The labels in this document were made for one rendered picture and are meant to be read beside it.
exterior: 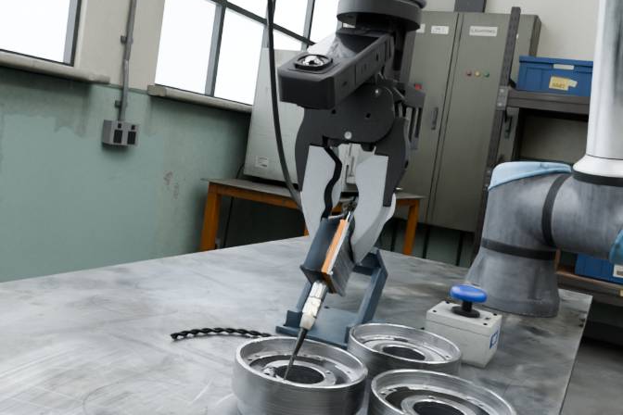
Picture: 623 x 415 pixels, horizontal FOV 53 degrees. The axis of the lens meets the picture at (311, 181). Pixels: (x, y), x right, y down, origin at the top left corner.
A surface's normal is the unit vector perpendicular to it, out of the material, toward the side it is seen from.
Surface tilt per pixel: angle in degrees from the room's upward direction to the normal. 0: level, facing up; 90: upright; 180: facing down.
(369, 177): 91
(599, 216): 100
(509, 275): 72
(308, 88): 119
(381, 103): 91
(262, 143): 90
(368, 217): 91
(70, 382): 0
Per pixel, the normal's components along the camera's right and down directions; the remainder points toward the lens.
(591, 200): -0.86, 0.10
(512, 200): -0.73, -0.07
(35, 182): 0.88, 0.15
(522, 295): 0.00, -0.25
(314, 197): -0.44, 0.00
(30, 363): 0.15, -0.99
